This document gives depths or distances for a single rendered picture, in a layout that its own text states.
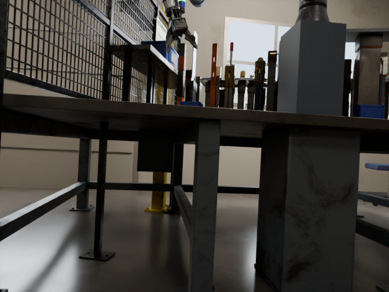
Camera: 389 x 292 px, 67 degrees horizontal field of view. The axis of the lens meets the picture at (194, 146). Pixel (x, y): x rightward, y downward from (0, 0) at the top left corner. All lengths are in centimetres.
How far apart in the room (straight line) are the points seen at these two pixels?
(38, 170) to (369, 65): 332
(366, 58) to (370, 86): 14
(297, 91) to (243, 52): 266
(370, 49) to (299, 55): 50
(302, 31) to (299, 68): 15
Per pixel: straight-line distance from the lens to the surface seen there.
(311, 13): 144
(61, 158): 369
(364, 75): 167
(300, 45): 132
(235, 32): 393
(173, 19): 148
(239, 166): 371
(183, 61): 188
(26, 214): 153
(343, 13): 465
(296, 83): 128
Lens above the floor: 56
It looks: level
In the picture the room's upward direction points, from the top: 3 degrees clockwise
